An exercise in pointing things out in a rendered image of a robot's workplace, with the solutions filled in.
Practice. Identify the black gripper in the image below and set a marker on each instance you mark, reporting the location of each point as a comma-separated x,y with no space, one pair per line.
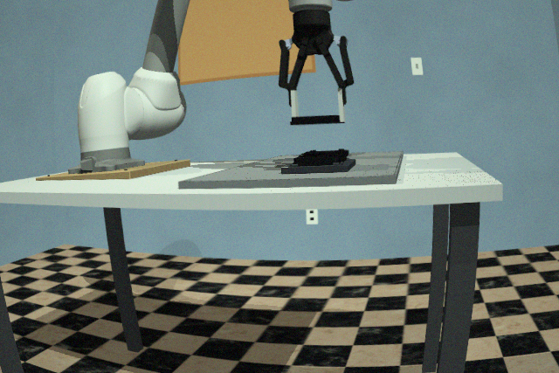
312,35

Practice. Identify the black well plate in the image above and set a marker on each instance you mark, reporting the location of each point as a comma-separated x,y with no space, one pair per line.
319,159
306,120

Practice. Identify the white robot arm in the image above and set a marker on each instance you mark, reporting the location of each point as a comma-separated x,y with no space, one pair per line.
110,113

